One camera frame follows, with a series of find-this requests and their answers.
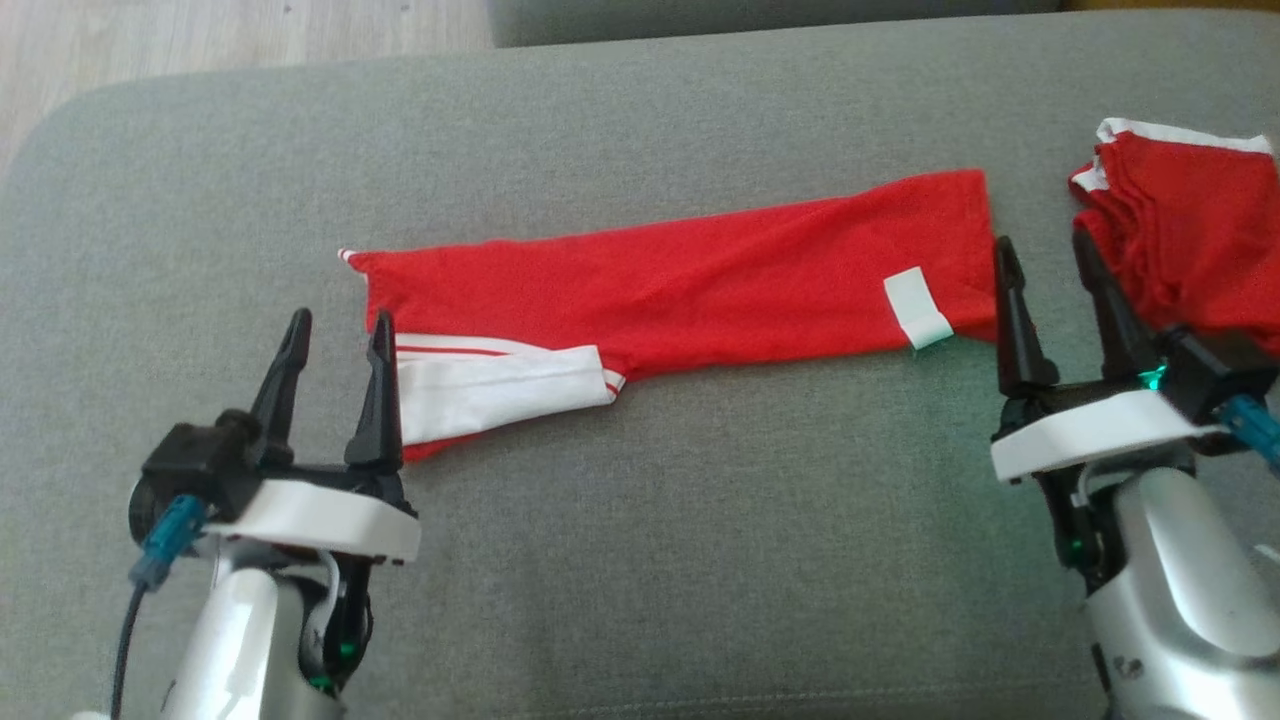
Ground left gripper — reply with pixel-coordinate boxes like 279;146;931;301
205;308;423;691

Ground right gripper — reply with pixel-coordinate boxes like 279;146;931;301
990;228;1226;591

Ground red basketball shorts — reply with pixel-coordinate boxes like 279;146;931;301
1068;118;1280;359

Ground red basketball jersey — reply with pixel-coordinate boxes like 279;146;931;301
338;168;1001;463

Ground grey sofa seat cushion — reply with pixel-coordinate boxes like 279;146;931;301
0;10;1280;720

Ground grey sofa back cushion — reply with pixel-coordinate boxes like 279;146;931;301
487;0;1066;49

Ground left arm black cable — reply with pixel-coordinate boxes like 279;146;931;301
110;495;208;720

